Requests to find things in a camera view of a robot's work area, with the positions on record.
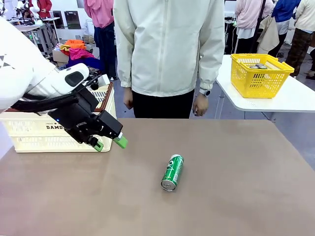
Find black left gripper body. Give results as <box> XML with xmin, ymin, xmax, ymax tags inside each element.
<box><xmin>48</xmin><ymin>88</ymin><xmax>107</xmax><ymax>145</ymax></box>

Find light green drink can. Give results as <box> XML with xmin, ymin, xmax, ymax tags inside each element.
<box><xmin>160</xmin><ymin>154</ymin><xmax>185</xmax><ymax>193</ymax></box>

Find person's left forearm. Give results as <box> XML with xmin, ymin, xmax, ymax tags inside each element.
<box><xmin>196</xmin><ymin>49</ymin><xmax>226</xmax><ymax>92</ymax></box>

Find person's right forearm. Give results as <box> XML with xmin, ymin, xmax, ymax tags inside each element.
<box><xmin>115</xmin><ymin>46</ymin><xmax>133</xmax><ymax>89</ymax></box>

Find cream Damda shopping basket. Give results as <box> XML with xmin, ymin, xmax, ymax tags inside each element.
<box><xmin>0</xmin><ymin>82</ymin><xmax>118</xmax><ymax>153</ymax></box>

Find yellow plastic basket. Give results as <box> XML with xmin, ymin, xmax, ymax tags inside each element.
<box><xmin>230</xmin><ymin>53</ymin><xmax>295</xmax><ymax>99</ymax></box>

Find person's right hand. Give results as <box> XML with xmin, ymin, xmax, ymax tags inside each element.
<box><xmin>123</xmin><ymin>87</ymin><xmax>134</xmax><ymax>110</ymax></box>

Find person's left hand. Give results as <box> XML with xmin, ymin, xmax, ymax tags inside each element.
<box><xmin>192</xmin><ymin>94</ymin><xmax>209</xmax><ymax>117</ymax></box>

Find person's black trousers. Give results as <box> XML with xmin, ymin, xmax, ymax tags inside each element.
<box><xmin>132</xmin><ymin>89</ymin><xmax>195</xmax><ymax>119</ymax></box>

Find purple cloth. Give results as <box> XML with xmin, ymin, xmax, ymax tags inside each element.
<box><xmin>66</xmin><ymin>58</ymin><xmax>105</xmax><ymax>72</ymax></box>

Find cardboard box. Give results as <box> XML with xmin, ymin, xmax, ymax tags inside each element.
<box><xmin>52</xmin><ymin>48</ymin><xmax>71</xmax><ymax>64</ymax></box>

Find magenta cloth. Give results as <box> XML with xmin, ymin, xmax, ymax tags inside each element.
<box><xmin>68</xmin><ymin>48</ymin><xmax>95</xmax><ymax>61</ymax></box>

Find orange cloth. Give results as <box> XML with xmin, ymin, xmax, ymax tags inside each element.
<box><xmin>60</xmin><ymin>39</ymin><xmax>87</xmax><ymax>56</ymax></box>

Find person's cream zip jacket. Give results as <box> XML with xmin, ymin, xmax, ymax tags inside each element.
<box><xmin>113</xmin><ymin>0</ymin><xmax>226</xmax><ymax>98</ymax></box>

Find grey background work table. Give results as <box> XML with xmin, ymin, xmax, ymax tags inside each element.
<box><xmin>14</xmin><ymin>23</ymin><xmax>61</xmax><ymax>57</ymax></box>

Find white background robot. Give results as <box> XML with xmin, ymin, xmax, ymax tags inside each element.
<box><xmin>14</xmin><ymin>0</ymin><xmax>44</xmax><ymax>25</ymax></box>

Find bystander in pink jacket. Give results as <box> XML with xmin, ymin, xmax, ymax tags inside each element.
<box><xmin>83</xmin><ymin>0</ymin><xmax>118</xmax><ymax>81</ymax></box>

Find bystander in red top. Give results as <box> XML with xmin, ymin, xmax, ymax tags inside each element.
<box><xmin>29</xmin><ymin>0</ymin><xmax>53</xmax><ymax>19</ymax></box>

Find bystander in pink sweater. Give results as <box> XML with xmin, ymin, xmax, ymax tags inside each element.
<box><xmin>234</xmin><ymin>0</ymin><xmax>274</xmax><ymax>55</ymax></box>

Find white side table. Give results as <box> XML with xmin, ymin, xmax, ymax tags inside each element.
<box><xmin>216</xmin><ymin>54</ymin><xmax>315</xmax><ymax>113</ymax></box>

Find beige hanging coat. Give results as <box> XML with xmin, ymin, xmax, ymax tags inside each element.
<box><xmin>257</xmin><ymin>14</ymin><xmax>280</xmax><ymax>55</ymax></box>

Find bystander in blue top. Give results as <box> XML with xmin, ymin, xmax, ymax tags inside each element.
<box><xmin>270</xmin><ymin>0</ymin><xmax>302</xmax><ymax>58</ymax></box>

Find bystander in camouflage trousers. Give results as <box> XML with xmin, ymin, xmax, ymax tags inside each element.
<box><xmin>285</xmin><ymin>0</ymin><xmax>315</xmax><ymax>77</ymax></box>

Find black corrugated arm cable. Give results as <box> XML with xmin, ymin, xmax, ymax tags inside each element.
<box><xmin>11</xmin><ymin>94</ymin><xmax>79</xmax><ymax>114</ymax></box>

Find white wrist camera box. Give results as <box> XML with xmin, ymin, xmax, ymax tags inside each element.
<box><xmin>97</xmin><ymin>73</ymin><xmax>111</xmax><ymax>86</ymax></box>

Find grey wall hatch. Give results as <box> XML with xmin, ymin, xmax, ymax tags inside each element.
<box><xmin>53</xmin><ymin>10</ymin><xmax>65</xmax><ymax>30</ymax></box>
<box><xmin>64</xmin><ymin>11</ymin><xmax>82</xmax><ymax>30</ymax></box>

